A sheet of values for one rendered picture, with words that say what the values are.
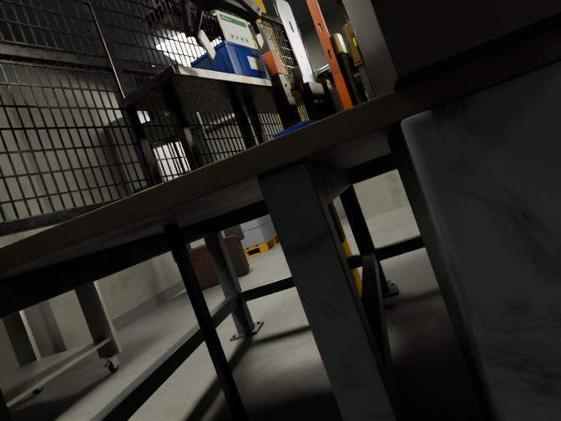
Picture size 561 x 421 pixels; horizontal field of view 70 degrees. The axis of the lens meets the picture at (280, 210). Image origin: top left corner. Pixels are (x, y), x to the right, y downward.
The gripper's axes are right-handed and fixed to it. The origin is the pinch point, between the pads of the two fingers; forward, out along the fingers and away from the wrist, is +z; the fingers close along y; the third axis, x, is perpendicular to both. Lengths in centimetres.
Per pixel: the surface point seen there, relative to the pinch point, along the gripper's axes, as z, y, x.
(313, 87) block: 44, 5, 30
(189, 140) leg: 22.2, -25.3, -7.7
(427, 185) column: -10, 44, -53
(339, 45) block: 26.6, 18.8, 27.8
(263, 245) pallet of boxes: 444, -204, 162
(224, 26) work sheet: 31, -33, 61
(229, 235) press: 302, -177, 107
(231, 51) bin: 15.9, -13.7, 22.1
